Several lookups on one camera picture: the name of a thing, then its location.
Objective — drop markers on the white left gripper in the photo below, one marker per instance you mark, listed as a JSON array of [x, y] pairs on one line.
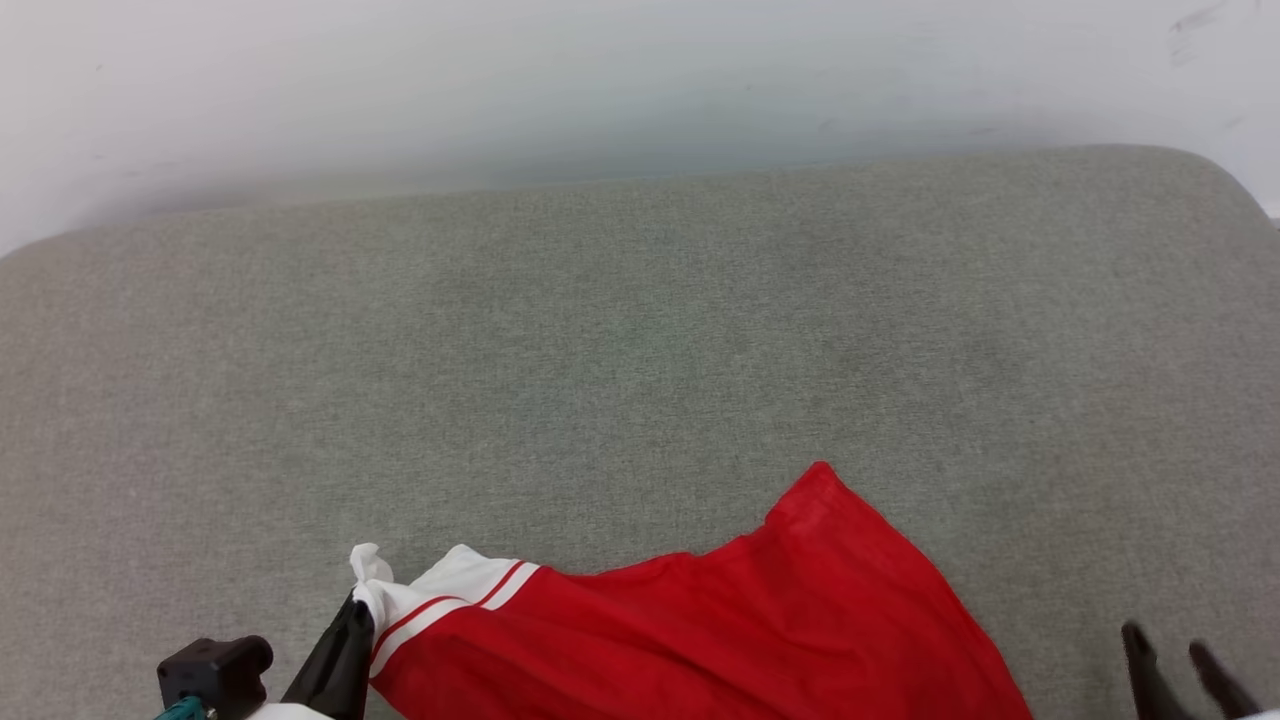
[[290, 712]]

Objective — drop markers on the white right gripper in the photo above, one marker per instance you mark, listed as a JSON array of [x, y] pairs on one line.
[[1262, 715]]

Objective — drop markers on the red garment with white stripes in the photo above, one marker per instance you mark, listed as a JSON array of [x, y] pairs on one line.
[[750, 630]]

